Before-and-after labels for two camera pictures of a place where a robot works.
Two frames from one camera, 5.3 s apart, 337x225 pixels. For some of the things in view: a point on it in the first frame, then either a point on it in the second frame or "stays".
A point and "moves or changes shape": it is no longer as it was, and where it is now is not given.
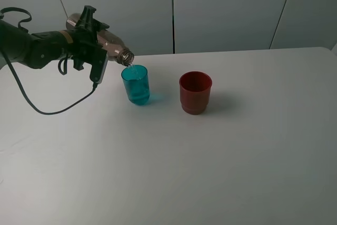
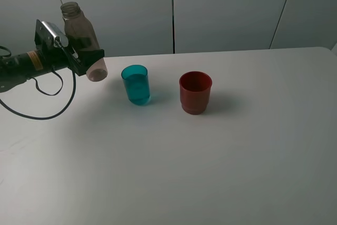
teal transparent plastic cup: x=136 y=78 stays
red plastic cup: x=195 y=90 stays
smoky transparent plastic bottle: x=114 y=47 moves or changes shape
